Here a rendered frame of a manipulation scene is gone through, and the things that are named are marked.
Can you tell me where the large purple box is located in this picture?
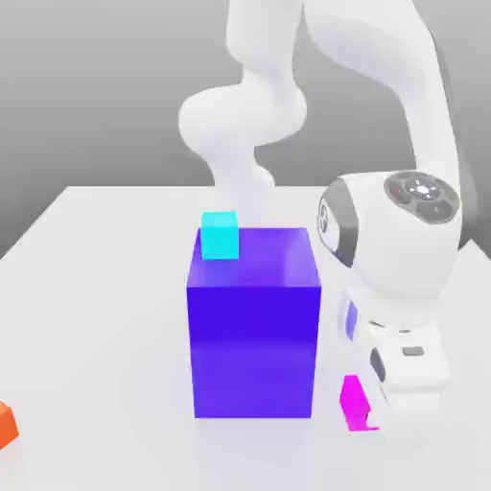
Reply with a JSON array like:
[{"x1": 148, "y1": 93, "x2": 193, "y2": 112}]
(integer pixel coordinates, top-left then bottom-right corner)
[{"x1": 186, "y1": 226, "x2": 323, "y2": 420}]

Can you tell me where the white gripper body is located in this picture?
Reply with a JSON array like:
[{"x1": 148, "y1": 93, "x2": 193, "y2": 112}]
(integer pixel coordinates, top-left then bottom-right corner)
[{"x1": 366, "y1": 385, "x2": 442, "y2": 447}]

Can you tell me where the small magenta cube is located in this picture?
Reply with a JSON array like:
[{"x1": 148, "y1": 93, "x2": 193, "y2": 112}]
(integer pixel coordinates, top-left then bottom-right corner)
[{"x1": 339, "y1": 374, "x2": 382, "y2": 434}]

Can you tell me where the small orange cube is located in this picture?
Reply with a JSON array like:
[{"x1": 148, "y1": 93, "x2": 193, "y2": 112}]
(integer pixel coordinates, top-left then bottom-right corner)
[{"x1": 0, "y1": 401, "x2": 21, "y2": 451}]

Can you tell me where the small cyan cube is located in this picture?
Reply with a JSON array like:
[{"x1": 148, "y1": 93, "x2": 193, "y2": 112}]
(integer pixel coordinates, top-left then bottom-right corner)
[{"x1": 199, "y1": 210, "x2": 241, "y2": 262}]

